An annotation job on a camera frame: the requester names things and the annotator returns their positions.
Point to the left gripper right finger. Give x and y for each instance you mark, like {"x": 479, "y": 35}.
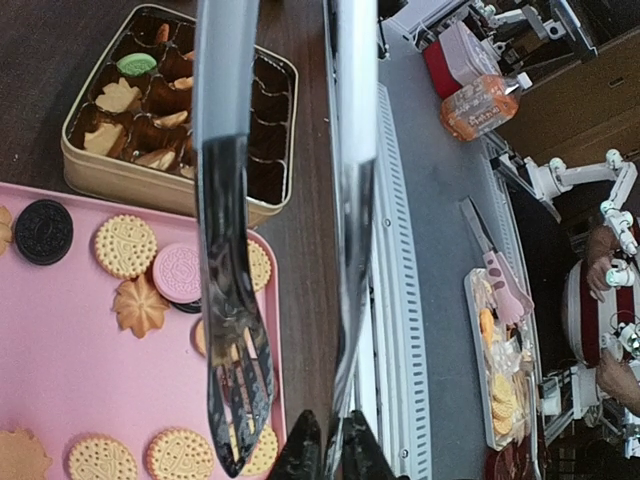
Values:
{"x": 362, "y": 456}

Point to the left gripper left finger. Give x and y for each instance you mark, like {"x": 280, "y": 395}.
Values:
{"x": 301, "y": 457}

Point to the silver white tongs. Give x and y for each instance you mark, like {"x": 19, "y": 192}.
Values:
{"x": 303, "y": 329}

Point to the gold cookie tin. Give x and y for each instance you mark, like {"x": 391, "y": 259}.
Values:
{"x": 130, "y": 139}

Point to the black cookie lower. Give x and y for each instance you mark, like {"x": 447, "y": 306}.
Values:
{"x": 194, "y": 307}

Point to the round embossed cookie bottom right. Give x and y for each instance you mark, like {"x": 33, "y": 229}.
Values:
{"x": 260, "y": 266}

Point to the pink tongs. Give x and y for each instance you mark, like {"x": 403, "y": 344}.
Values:
{"x": 513, "y": 304}

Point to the swirl butter cookie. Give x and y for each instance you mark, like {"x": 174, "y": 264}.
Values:
{"x": 6, "y": 234}
{"x": 139, "y": 306}

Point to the pink plastic tray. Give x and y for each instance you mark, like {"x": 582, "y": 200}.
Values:
{"x": 68, "y": 370}

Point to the seated person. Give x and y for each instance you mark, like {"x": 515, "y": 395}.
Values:
{"x": 600, "y": 318}

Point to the black sandwich cookie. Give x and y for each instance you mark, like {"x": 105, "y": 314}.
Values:
{"x": 43, "y": 232}

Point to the orange drink bottle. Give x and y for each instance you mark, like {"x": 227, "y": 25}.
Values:
{"x": 483, "y": 105}

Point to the red white cooler box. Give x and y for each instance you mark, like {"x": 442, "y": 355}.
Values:
{"x": 456, "y": 59}

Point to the green round cookie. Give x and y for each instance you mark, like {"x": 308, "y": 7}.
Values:
{"x": 136, "y": 64}

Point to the aluminium front rail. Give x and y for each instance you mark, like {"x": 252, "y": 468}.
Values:
{"x": 390, "y": 386}

